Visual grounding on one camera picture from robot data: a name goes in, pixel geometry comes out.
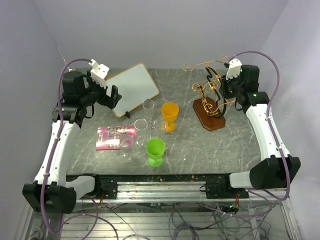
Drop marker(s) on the green plastic goblet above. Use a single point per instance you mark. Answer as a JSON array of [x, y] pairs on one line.
[[155, 149]]

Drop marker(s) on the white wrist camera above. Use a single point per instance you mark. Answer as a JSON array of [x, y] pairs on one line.
[[233, 69], [99, 72]]

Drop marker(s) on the pink booklet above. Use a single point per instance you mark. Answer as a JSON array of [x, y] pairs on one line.
[[108, 137]]

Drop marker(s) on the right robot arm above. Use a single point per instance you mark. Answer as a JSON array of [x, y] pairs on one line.
[[277, 167]]

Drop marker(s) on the yellow framed whiteboard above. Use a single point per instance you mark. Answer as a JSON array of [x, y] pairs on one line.
[[135, 85]]

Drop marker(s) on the clear middle wine glass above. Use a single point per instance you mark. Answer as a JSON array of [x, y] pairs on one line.
[[141, 128]]

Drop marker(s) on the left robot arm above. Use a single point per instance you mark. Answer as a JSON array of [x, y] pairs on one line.
[[50, 191]]

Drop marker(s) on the orange plastic goblet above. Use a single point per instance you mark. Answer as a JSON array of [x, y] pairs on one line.
[[169, 112]]

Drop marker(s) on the clear small wine glass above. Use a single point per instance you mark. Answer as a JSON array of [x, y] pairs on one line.
[[159, 128]]

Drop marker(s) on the clear front wine glass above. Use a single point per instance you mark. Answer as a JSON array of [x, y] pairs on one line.
[[128, 147]]

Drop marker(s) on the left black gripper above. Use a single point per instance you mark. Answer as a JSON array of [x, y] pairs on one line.
[[110, 102]]

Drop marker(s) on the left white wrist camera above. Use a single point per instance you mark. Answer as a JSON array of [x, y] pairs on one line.
[[99, 72]]

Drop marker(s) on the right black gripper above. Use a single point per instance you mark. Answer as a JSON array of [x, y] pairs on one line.
[[223, 88]]

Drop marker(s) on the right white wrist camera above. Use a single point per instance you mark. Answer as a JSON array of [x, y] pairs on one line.
[[233, 69]]

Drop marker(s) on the gold wine glass rack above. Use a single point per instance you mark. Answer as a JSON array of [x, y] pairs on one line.
[[204, 106]]

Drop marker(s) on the aluminium mounting rail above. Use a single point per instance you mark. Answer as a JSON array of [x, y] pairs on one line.
[[171, 188]]

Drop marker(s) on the clear tall wine glass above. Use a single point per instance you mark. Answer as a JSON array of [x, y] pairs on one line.
[[148, 109]]

